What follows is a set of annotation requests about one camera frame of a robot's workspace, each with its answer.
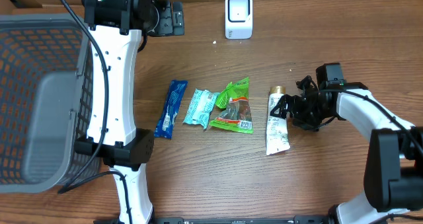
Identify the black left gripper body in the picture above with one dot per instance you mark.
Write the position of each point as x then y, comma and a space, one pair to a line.
169, 24

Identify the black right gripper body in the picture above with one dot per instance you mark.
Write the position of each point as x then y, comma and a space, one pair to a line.
310, 112

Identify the white conditioner tube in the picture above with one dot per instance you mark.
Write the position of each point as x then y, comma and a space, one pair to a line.
276, 128

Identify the green clear snack bag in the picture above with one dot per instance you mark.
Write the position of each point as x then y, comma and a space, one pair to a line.
234, 101

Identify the teal white snack packet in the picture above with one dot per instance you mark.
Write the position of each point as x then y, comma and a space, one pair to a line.
200, 108

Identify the blue snack bar wrapper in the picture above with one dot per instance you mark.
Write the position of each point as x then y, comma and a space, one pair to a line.
165, 125

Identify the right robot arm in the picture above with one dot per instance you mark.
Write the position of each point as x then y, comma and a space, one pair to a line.
393, 171

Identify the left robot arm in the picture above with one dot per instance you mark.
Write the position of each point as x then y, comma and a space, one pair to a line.
118, 30

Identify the white barcode scanner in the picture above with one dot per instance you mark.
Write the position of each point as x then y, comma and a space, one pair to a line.
238, 19

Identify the grey plastic mesh basket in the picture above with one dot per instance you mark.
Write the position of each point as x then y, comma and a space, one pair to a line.
46, 102

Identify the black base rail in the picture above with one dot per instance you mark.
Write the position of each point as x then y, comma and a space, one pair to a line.
238, 220

